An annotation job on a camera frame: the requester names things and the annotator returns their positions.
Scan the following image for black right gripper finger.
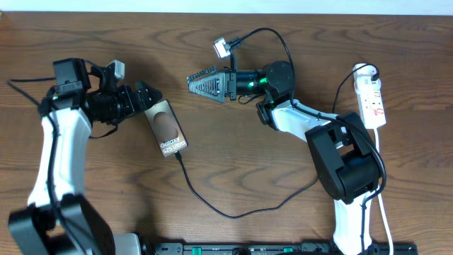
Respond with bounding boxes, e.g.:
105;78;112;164
187;66;217;82
187;72;227;103

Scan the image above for Galaxy S25 Ultra smartphone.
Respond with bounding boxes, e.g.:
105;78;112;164
144;99;189;157

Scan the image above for black charging cable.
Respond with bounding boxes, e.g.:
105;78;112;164
173;63;380;220

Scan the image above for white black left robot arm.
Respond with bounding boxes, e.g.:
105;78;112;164
8;58;162;254

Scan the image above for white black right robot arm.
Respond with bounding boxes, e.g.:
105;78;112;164
187;59;386;254

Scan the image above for white power strip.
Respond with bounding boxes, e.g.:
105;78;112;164
353;63;386;130

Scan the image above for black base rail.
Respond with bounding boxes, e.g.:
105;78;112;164
141;242;418;255

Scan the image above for white power strip cord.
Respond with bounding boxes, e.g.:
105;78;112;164
373;127;395;255

